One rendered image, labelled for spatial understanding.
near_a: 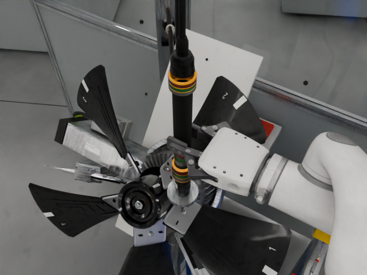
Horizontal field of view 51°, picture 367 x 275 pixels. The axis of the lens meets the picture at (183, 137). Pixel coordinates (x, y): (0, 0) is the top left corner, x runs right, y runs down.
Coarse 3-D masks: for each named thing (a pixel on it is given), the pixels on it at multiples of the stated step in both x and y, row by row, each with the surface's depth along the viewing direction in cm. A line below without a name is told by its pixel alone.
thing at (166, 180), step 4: (172, 156) 97; (168, 160) 98; (164, 164) 98; (160, 172) 98; (164, 172) 96; (168, 172) 94; (164, 176) 95; (168, 176) 93; (172, 176) 92; (164, 180) 94; (168, 180) 92; (172, 180) 91; (164, 184) 93; (168, 184) 91; (164, 188) 92
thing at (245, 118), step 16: (224, 80) 91; (208, 96) 94; (240, 96) 86; (208, 112) 92; (224, 112) 87; (240, 112) 85; (256, 112) 82; (240, 128) 83; (256, 128) 81; (192, 144) 91; (208, 144) 87
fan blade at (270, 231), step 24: (216, 216) 94; (240, 216) 94; (192, 240) 91; (216, 240) 91; (240, 240) 91; (264, 240) 91; (288, 240) 90; (216, 264) 89; (240, 264) 89; (264, 264) 89
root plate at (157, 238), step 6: (162, 222) 100; (150, 228) 99; (156, 228) 100; (162, 228) 101; (138, 234) 98; (144, 234) 98; (156, 234) 100; (162, 234) 101; (138, 240) 98; (144, 240) 99; (150, 240) 100; (156, 240) 100; (162, 240) 101; (138, 246) 98
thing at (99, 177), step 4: (56, 168) 118; (60, 168) 117; (64, 168) 116; (68, 168) 116; (68, 172) 116; (72, 172) 115; (92, 172) 113; (96, 172) 113; (92, 176) 112; (96, 176) 111; (100, 176) 111; (104, 176) 111; (108, 176) 111; (100, 180) 111; (104, 180) 111; (108, 180) 110; (112, 180) 110; (116, 180) 109; (120, 180) 109; (124, 180) 109
